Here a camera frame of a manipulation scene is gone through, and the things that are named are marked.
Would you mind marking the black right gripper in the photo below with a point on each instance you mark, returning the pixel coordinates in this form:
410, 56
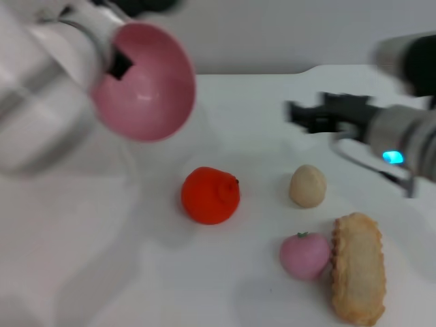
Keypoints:
340, 117

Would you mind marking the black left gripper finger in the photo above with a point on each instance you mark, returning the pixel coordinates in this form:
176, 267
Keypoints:
121, 64

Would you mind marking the pink plastic bowl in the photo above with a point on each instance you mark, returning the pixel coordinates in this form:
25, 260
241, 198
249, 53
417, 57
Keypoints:
153, 85

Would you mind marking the orange toy fruit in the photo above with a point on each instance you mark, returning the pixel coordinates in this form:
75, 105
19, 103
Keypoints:
209, 195

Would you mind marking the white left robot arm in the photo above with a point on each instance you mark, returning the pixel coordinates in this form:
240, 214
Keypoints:
44, 85

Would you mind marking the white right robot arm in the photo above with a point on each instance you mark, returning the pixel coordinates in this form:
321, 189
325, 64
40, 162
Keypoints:
405, 136

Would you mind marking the beige toy potato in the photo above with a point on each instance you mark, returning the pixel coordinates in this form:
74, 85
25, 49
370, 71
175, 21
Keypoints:
307, 186

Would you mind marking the pink toy peach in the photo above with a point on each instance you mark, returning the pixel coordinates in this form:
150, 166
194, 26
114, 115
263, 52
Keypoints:
304, 256

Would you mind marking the golden fried pastry toy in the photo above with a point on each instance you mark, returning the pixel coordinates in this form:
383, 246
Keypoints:
357, 272

